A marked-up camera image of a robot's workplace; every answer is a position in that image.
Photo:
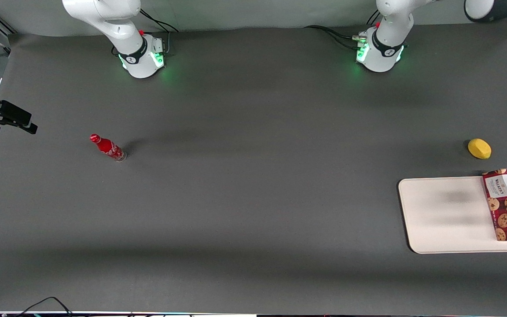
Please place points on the red tartan cookie box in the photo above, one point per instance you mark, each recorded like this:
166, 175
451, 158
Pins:
505, 215

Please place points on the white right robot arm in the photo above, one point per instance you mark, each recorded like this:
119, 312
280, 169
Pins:
112, 26

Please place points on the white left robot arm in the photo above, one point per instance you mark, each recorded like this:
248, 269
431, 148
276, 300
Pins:
387, 39

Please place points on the beige plastic tray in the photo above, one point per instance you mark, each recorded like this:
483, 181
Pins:
447, 215

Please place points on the yellow lemon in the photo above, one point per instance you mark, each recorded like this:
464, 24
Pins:
479, 148

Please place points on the red soda bottle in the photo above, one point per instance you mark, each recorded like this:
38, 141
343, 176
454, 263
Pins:
108, 149

